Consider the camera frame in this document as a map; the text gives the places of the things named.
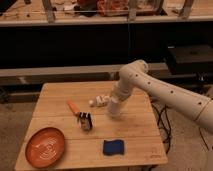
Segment blue sponge eraser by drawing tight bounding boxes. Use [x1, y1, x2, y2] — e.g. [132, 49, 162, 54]
[103, 139, 124, 156]

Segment black box on shelf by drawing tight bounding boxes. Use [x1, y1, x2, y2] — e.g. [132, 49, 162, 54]
[166, 45, 213, 74]

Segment white plastic bottle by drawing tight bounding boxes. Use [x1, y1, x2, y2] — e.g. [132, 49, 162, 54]
[89, 95, 110, 107]

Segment orange ribbed plate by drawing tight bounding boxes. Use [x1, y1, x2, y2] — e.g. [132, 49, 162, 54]
[25, 127, 65, 169]

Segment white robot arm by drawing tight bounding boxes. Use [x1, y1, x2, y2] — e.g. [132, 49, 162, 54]
[107, 60, 213, 134]

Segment black floor cables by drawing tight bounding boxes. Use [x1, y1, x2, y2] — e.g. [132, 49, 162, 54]
[150, 99, 213, 164]

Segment wooden workbench shelf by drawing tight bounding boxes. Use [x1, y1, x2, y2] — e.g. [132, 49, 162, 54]
[0, 0, 213, 27]

